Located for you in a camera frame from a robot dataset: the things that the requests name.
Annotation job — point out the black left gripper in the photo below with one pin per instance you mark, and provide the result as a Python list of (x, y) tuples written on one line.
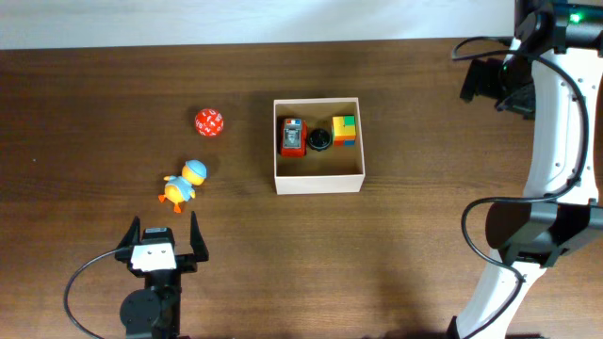
[(188, 261)]

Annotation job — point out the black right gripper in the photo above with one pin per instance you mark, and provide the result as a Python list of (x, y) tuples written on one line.
[(479, 78)]

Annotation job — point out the orange toy duck blue hat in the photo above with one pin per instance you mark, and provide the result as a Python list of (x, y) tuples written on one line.
[(181, 188)]

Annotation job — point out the red lettered ball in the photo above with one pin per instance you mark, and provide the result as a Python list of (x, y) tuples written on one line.
[(209, 122)]

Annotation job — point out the multicolour puzzle cube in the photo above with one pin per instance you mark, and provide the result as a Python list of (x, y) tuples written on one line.
[(344, 130)]

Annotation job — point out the red toy fire truck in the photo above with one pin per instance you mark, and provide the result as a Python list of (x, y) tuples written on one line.
[(293, 138)]

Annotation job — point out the black round lid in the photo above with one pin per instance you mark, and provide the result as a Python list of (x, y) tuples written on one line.
[(319, 140)]

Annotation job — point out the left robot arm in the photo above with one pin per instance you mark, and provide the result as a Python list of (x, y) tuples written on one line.
[(154, 311)]

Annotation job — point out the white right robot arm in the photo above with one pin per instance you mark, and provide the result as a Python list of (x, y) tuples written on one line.
[(548, 71)]

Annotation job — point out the pink cardboard box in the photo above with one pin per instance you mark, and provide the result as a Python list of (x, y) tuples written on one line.
[(339, 169)]

